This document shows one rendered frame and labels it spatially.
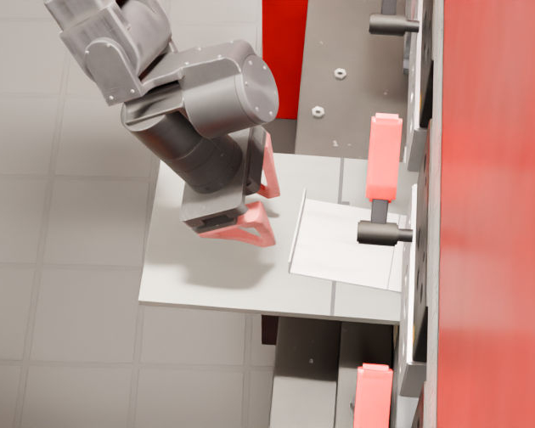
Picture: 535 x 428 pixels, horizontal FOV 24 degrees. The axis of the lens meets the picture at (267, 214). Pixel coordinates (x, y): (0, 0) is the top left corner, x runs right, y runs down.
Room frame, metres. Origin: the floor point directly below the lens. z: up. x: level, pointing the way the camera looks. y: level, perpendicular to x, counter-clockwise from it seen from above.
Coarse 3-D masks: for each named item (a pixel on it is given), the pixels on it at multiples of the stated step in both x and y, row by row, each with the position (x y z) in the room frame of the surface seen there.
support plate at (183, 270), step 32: (160, 160) 0.70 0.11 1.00; (288, 160) 0.70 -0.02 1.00; (320, 160) 0.70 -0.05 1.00; (352, 160) 0.70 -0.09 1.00; (160, 192) 0.66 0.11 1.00; (288, 192) 0.66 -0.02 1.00; (320, 192) 0.66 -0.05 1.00; (352, 192) 0.66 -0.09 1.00; (160, 224) 0.62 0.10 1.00; (288, 224) 0.62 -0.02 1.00; (160, 256) 0.59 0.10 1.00; (192, 256) 0.59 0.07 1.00; (224, 256) 0.59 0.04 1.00; (256, 256) 0.59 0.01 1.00; (288, 256) 0.59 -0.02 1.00; (160, 288) 0.55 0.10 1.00; (192, 288) 0.55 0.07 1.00; (224, 288) 0.55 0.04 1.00; (256, 288) 0.55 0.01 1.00; (288, 288) 0.55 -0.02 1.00; (320, 288) 0.55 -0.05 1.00; (352, 288) 0.55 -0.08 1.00; (352, 320) 0.52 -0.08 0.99; (384, 320) 0.52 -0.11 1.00
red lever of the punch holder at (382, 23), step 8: (384, 0) 0.67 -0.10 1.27; (392, 0) 0.67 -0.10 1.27; (384, 8) 0.67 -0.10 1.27; (392, 8) 0.67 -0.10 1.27; (376, 16) 0.66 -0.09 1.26; (384, 16) 0.66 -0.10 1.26; (392, 16) 0.66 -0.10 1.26; (400, 16) 0.66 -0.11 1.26; (376, 24) 0.66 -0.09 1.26; (384, 24) 0.66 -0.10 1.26; (392, 24) 0.66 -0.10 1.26; (400, 24) 0.66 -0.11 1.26; (408, 24) 0.66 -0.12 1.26; (416, 24) 0.66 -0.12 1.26; (376, 32) 0.65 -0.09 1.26; (384, 32) 0.65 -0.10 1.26; (392, 32) 0.65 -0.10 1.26; (400, 32) 0.65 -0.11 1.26; (416, 32) 0.66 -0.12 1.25
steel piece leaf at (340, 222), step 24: (312, 216) 0.63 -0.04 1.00; (336, 216) 0.63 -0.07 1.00; (360, 216) 0.63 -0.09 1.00; (312, 240) 0.60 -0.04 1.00; (336, 240) 0.60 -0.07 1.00; (288, 264) 0.57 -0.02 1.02; (312, 264) 0.58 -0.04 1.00; (336, 264) 0.58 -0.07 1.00; (360, 264) 0.58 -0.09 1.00; (384, 264) 0.58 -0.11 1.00; (384, 288) 0.55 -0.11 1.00
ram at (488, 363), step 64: (448, 0) 0.54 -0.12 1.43; (512, 0) 0.34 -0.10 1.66; (448, 64) 0.48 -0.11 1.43; (512, 64) 0.31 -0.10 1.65; (448, 128) 0.43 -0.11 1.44; (512, 128) 0.28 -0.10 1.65; (448, 192) 0.38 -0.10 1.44; (512, 192) 0.25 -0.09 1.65; (448, 256) 0.33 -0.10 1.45; (512, 256) 0.22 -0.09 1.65; (448, 320) 0.29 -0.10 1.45; (512, 320) 0.20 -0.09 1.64; (448, 384) 0.26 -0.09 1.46; (512, 384) 0.17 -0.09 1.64
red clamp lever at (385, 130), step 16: (384, 128) 0.52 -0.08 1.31; (400, 128) 0.52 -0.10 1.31; (384, 144) 0.51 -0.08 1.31; (368, 160) 0.51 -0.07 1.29; (384, 160) 0.50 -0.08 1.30; (368, 176) 0.49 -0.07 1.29; (384, 176) 0.49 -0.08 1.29; (368, 192) 0.48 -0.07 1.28; (384, 192) 0.48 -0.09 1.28; (384, 208) 0.47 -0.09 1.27; (368, 224) 0.47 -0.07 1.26; (384, 224) 0.47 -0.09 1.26; (368, 240) 0.46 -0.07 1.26; (384, 240) 0.45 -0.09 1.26; (400, 240) 0.46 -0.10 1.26
